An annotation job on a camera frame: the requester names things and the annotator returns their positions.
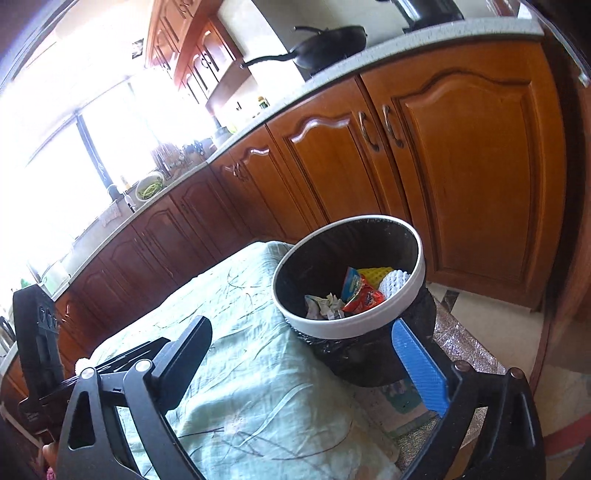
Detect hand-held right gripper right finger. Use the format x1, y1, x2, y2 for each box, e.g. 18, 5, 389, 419
392, 318, 548, 480

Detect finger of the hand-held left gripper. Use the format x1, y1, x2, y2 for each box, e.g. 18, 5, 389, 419
90, 337, 172, 371

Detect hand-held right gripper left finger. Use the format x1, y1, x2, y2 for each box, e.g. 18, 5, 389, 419
55, 316, 213, 480

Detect white-rimmed bin with black bag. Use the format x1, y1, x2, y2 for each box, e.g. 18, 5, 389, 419
271, 213, 437, 387

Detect large white foam fruit net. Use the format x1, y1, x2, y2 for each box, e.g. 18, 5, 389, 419
379, 270, 411, 303

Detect red snack packet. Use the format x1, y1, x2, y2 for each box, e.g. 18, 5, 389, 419
342, 282, 386, 315

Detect yellow foam fruit net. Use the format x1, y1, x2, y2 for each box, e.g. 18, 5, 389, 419
358, 265, 398, 289

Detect blue snack packet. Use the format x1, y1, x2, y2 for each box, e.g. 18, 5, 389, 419
340, 267, 365, 305

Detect white tissue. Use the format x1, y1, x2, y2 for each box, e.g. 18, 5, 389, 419
303, 292, 346, 320

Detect silver floor mat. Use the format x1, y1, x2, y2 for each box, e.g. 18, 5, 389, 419
392, 295, 509, 467

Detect white lidded container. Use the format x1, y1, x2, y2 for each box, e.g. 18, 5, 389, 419
41, 261, 72, 289

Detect light green floral tablecloth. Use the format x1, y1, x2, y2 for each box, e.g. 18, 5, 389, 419
90, 240, 402, 480

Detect kitchen window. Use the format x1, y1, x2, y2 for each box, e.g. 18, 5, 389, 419
0, 78, 218, 287

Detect sink faucet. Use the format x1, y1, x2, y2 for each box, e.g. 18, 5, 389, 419
107, 185, 137, 214

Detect bowl of green vegetables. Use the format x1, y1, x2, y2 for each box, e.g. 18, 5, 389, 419
135, 171, 166, 201

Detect wooden utensil rack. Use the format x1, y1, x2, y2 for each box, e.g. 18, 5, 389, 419
152, 143, 181, 174

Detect wooden kitchen base cabinets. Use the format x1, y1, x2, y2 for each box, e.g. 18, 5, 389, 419
0, 44, 568, 384

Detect speckled kitchen countertop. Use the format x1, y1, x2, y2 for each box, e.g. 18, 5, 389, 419
0, 14, 546, 370

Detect black wok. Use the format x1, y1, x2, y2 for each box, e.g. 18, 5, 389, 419
240, 25, 368, 75

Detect black kitchen appliance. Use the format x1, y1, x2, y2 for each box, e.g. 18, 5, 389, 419
390, 0, 465, 33

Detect wooden wall cabinets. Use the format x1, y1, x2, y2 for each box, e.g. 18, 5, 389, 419
145, 0, 245, 104

